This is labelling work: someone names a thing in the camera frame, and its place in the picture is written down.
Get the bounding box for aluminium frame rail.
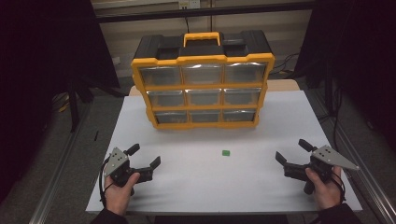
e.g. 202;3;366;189
311;90;396;224
29;102;92;224

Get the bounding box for black horizontal bar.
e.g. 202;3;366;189
94;1;316;24

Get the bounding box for person's right hand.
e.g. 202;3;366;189
304;166;344;212

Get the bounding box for white table sheet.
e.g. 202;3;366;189
85;90;363;216

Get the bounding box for person's left hand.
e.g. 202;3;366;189
104;172;141;216

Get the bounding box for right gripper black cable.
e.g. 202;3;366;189
330;172;347;203

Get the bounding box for white wall socket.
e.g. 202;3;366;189
177;0;201;9

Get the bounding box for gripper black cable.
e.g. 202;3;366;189
98;155;115;207
330;172;347;203

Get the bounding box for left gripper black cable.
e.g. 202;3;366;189
98;155;115;207

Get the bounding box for yellow floor cable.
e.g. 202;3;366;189
52;92;71;114

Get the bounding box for dark curtain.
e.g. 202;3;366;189
293;0;396;153
0;0;121;203

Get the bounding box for yellow black drawer organizer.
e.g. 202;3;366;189
130;30;276;131

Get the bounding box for clear plastic drawer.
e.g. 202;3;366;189
154;110;189;124

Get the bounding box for black floor cables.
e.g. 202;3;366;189
269;52;301;77

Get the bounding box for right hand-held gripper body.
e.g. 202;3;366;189
283;144;361;196

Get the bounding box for black metal stand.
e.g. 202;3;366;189
65;77;125;133

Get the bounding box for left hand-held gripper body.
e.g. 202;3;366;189
103;147;154;189

